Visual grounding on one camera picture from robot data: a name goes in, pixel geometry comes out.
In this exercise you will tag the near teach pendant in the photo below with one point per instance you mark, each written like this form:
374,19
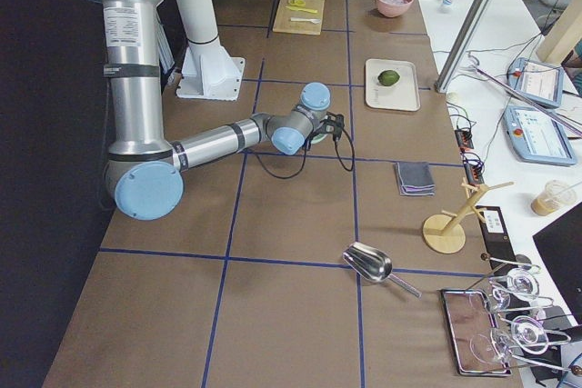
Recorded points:
536,138

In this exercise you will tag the light green bowl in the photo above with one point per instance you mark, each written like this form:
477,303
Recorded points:
318,138

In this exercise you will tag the metal tray with glasses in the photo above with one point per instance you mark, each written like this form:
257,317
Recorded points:
469,324

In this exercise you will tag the iced coffee plastic cup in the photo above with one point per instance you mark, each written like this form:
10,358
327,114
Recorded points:
555,196

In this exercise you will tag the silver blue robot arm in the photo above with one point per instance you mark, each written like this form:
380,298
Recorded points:
144,171

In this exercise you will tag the aluminium frame post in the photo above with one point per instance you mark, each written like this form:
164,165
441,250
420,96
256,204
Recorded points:
464,37

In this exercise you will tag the white pillar with base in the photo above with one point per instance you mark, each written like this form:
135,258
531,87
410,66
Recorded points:
208,70

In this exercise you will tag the folded grey cloth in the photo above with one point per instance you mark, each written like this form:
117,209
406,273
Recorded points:
414,178

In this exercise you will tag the yellow plastic knife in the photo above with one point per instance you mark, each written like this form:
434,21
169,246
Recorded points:
302,9

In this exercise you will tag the far teach pendant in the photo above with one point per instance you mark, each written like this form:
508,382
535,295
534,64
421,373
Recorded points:
540,81

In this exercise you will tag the black box with label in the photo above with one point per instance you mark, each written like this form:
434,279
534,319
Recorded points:
495,235

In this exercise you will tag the metal scoop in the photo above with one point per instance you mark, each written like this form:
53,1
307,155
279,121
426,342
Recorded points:
374,266

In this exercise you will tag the black power strip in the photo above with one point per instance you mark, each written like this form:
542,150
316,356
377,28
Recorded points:
473,164

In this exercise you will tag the reacher grabber stick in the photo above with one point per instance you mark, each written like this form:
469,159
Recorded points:
523,98

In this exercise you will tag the teach pendant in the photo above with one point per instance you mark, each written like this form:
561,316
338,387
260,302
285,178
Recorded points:
536,138
540,81

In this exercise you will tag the wooden mug tree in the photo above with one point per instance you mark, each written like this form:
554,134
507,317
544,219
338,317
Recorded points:
443,232

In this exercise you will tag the green lime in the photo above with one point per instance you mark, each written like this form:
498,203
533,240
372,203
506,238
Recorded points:
388,78

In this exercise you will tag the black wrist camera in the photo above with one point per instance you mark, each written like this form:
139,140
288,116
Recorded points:
333,124

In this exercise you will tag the black monitor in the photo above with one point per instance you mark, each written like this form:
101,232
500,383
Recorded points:
559,245

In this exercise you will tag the wooden cutting board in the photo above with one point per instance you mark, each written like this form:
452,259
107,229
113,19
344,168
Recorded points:
283,25

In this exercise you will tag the beige tray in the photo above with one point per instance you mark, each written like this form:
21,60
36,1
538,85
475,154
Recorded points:
403,96

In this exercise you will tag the white plastic spoon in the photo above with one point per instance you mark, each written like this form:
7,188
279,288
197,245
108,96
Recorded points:
305,20

